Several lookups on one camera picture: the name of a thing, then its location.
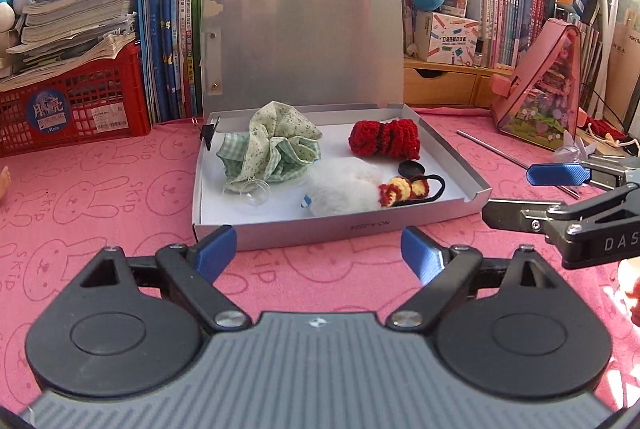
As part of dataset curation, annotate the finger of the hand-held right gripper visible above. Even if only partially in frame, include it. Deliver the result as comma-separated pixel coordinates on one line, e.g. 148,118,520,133
526,156,640,191
481,183,640,236

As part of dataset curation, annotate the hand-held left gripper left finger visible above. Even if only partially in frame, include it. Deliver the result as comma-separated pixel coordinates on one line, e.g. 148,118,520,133
75,224,253,332

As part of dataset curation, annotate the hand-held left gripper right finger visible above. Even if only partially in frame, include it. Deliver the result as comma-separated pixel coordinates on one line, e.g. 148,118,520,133
385,225,556,330

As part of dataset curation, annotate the yellow red knitted hair tie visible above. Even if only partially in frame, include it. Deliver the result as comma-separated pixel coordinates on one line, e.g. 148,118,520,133
377,173,446,209

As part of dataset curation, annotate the white fluffy pompom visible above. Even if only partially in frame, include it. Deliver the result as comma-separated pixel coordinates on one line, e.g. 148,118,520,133
302,158,383,216

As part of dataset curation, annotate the red knitted scrunchie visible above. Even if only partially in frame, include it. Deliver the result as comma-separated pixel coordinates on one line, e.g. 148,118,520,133
348,119,422,160

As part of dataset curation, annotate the green floral cloth pouch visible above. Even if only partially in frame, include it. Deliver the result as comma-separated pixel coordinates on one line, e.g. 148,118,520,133
216,102,322,190

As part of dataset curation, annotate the silver cardboard box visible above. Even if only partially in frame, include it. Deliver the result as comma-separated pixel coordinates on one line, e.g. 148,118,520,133
191,0,493,252

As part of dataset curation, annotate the person's right hand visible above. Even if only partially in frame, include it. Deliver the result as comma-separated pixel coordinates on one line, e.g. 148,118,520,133
617,259,640,327

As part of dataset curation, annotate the white folded paper figure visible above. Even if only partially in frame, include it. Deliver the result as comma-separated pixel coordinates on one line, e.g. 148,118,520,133
552,129,596,165

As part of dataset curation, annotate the thin metal rod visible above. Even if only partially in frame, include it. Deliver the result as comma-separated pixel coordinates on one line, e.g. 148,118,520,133
456,129,581,199

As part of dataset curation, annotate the red yarn piece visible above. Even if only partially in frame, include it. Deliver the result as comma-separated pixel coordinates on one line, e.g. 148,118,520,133
587,118,626,141

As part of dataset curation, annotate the clear plastic ball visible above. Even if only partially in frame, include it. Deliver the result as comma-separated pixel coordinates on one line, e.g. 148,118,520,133
237,176,273,211

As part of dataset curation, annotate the pink triangular toy house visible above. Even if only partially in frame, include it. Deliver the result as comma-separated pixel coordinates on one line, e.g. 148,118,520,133
489,18,588,151

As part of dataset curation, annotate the black binder clip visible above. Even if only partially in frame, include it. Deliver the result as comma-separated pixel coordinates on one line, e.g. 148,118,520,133
192,116,221,152

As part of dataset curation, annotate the pink bunny printed blanket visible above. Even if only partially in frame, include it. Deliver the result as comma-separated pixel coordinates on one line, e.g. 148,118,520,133
0,106,640,415

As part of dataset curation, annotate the wooden drawer unit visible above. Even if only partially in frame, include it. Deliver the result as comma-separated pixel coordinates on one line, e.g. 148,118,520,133
402,58,516,108

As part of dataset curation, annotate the white plastic stand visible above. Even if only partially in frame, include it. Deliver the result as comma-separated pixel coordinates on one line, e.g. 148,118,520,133
597,0,628,115

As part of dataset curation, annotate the white colourful printed box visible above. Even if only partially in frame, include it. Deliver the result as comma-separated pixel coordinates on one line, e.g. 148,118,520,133
414,10,481,65

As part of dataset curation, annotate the red plastic crate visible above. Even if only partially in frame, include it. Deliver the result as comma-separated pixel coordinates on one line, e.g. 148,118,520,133
0,40,152,158

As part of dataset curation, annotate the row of blue upright books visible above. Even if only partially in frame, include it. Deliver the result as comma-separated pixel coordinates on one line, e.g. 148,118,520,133
137,0,213,125

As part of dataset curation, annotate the stack of worn books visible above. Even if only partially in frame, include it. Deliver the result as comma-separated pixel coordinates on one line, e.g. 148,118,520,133
0,0,138,92

